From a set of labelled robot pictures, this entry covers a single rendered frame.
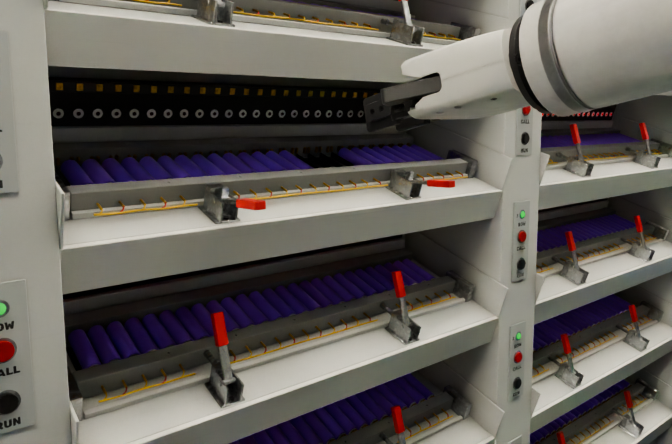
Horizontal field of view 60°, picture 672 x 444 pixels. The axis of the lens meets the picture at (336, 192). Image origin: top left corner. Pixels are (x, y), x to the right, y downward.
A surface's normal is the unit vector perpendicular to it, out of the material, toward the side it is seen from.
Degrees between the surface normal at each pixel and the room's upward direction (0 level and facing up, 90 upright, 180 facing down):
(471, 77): 96
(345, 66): 108
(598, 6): 70
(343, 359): 18
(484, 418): 90
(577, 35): 92
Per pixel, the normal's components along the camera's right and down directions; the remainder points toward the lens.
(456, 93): -0.66, 0.28
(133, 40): 0.60, 0.39
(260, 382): 0.18, -0.92
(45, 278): 0.63, 0.09
